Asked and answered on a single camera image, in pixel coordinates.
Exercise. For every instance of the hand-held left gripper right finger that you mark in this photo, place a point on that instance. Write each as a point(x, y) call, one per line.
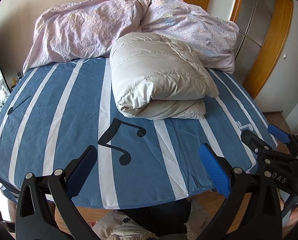
point(214, 170)

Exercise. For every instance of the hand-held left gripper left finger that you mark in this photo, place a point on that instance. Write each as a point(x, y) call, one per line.
point(82, 170)

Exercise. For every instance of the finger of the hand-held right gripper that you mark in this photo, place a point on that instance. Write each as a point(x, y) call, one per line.
point(279, 132)
point(254, 140)

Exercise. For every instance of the white puffer jacket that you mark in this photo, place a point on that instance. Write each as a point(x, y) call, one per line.
point(159, 80)

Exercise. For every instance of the person's right hand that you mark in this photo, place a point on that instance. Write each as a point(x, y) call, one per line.
point(295, 215)

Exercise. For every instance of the blue white striped bed sheet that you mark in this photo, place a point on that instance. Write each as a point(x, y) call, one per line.
point(64, 120)

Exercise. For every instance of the person's dark pants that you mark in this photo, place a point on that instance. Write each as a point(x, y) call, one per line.
point(169, 215)

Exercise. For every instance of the person's beige coat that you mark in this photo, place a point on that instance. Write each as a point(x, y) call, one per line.
point(114, 227)

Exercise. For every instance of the wooden framed cabinet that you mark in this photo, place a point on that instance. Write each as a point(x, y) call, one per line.
point(276, 42)

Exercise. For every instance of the glass side table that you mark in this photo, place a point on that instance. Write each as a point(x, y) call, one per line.
point(4, 97)

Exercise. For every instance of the pink floral duvet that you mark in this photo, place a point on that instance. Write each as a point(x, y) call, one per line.
point(89, 30)

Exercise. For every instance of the small white wall plate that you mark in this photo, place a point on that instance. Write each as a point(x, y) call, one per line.
point(285, 55)

